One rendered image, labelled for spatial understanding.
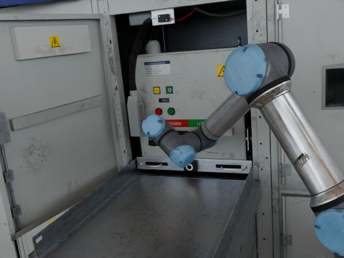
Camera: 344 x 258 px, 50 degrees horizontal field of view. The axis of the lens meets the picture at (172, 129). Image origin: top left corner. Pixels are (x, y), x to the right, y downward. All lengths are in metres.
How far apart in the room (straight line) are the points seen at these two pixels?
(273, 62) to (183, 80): 0.74
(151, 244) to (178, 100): 0.68
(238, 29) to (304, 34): 0.89
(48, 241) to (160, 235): 0.36
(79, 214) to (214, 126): 0.59
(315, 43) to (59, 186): 1.10
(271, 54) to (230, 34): 1.37
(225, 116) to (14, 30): 0.75
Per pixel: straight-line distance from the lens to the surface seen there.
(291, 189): 1.59
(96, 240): 1.28
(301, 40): 1.44
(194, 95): 1.59
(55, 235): 1.32
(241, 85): 0.90
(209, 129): 1.20
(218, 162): 1.63
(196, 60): 1.57
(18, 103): 1.39
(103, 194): 1.54
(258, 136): 1.53
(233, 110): 1.13
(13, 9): 1.97
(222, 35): 2.29
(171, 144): 1.16
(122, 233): 1.28
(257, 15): 1.47
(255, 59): 0.88
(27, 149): 1.42
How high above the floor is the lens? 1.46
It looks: 14 degrees down
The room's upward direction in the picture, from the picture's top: 5 degrees counter-clockwise
